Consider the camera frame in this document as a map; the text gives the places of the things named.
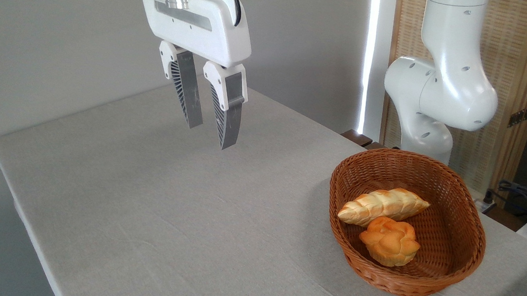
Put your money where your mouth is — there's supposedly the dark metal screen hinge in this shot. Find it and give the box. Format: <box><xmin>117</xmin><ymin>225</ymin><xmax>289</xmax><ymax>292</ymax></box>
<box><xmin>507</xmin><ymin>101</ymin><xmax>527</xmax><ymax>130</ymax></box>

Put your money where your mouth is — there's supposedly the wooden rattan folding screen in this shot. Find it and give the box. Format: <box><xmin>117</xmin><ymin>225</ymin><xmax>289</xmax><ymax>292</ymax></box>
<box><xmin>377</xmin><ymin>0</ymin><xmax>527</xmax><ymax>198</ymax></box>

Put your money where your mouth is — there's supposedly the grey tablecloth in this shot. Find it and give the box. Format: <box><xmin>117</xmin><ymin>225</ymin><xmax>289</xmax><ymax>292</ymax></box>
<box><xmin>0</xmin><ymin>57</ymin><xmax>527</xmax><ymax>296</ymax></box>

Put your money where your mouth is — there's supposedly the black cable bundle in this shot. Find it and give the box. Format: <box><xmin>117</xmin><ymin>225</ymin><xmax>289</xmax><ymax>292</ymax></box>
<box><xmin>483</xmin><ymin>178</ymin><xmax>527</xmax><ymax>224</ymax></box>

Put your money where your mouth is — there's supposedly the brown wicker basket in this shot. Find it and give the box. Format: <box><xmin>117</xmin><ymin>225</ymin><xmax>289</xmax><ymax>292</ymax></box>
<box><xmin>320</xmin><ymin>144</ymin><xmax>494</xmax><ymax>296</ymax></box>

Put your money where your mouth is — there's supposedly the round flower-shaped bread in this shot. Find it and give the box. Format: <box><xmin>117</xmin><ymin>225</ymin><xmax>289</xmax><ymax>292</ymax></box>
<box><xmin>356</xmin><ymin>214</ymin><xmax>423</xmax><ymax>270</ymax></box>

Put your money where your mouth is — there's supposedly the long braided bread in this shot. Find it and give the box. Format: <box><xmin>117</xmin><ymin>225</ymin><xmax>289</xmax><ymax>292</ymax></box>
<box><xmin>336</xmin><ymin>183</ymin><xmax>432</xmax><ymax>232</ymax></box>

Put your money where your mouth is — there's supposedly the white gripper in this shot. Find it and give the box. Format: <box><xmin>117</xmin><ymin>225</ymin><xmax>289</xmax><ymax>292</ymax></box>
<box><xmin>128</xmin><ymin>0</ymin><xmax>257</xmax><ymax>152</ymax></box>

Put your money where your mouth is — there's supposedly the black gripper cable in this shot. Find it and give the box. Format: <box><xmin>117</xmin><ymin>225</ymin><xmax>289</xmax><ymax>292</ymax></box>
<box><xmin>196</xmin><ymin>0</ymin><xmax>243</xmax><ymax>27</ymax></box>

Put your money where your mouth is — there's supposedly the dark wooden chair back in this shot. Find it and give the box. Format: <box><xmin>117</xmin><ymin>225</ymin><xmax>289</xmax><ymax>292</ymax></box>
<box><xmin>339</xmin><ymin>128</ymin><xmax>385</xmax><ymax>151</ymax></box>

